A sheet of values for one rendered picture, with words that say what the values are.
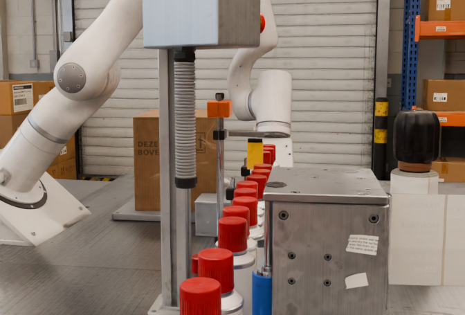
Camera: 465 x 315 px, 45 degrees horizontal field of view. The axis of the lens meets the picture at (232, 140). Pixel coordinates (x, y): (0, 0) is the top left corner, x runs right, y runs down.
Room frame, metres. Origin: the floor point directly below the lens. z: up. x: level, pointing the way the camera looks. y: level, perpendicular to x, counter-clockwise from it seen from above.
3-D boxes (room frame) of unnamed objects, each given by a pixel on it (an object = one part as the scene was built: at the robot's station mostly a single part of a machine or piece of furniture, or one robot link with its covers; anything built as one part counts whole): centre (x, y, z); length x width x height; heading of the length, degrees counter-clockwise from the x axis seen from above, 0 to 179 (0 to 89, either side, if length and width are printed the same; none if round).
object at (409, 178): (1.02, -0.34, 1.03); 0.09 x 0.09 x 0.30
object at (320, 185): (0.55, -0.09, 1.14); 0.14 x 0.11 x 0.01; 172
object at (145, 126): (1.70, 0.15, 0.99); 0.30 x 0.24 x 0.27; 178
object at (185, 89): (0.83, 0.07, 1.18); 0.04 x 0.04 x 0.21
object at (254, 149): (1.04, -0.04, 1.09); 0.03 x 0.01 x 0.06; 82
